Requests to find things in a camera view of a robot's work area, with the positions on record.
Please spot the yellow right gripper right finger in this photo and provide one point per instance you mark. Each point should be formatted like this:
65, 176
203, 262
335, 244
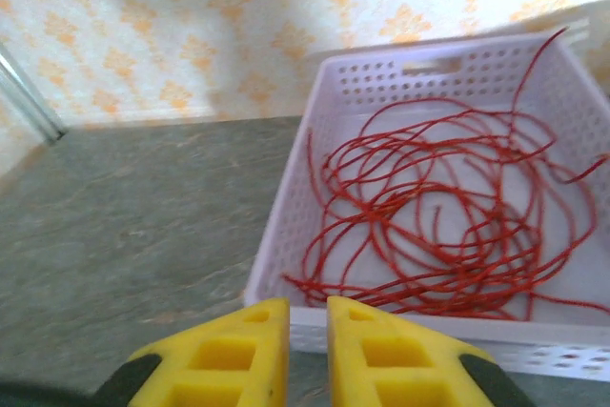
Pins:
343, 350

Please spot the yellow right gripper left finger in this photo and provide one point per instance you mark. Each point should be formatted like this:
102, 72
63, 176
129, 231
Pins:
267, 331

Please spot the lavender perforated plastic basket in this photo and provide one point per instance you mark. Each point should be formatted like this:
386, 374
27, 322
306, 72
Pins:
286, 235

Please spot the white perforated plastic basket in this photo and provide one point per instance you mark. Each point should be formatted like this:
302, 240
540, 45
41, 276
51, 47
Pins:
598, 40

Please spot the aluminium frame post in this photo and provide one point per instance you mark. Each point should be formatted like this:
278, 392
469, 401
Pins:
28, 97

